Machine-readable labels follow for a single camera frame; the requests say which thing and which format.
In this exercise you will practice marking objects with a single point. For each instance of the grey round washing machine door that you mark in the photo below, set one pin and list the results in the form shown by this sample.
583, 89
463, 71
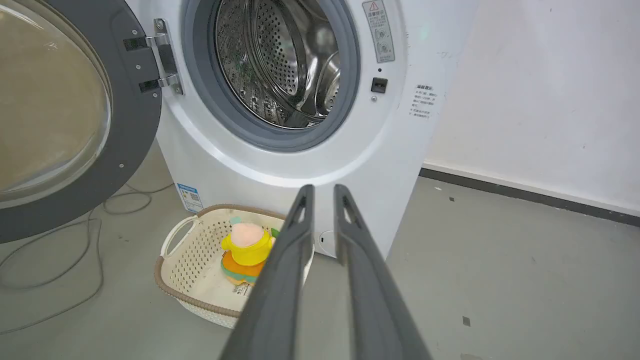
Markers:
75, 110

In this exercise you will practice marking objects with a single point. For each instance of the white perforated laundry basket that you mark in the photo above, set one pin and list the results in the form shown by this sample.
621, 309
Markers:
200, 265

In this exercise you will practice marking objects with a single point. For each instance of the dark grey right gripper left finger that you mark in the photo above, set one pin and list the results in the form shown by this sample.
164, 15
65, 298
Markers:
280, 290

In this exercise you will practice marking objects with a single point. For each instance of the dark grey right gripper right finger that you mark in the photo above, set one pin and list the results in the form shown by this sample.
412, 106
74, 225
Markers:
370, 295

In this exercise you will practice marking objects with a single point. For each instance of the silver metal door hinge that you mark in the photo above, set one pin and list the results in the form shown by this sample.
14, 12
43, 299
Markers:
165, 57

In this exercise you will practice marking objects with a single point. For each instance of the white front-load washing machine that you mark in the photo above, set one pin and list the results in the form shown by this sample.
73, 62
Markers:
310, 100

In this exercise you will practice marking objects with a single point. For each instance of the yellow and orange plush doll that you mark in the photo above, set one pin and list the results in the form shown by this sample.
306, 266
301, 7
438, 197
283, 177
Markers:
246, 252

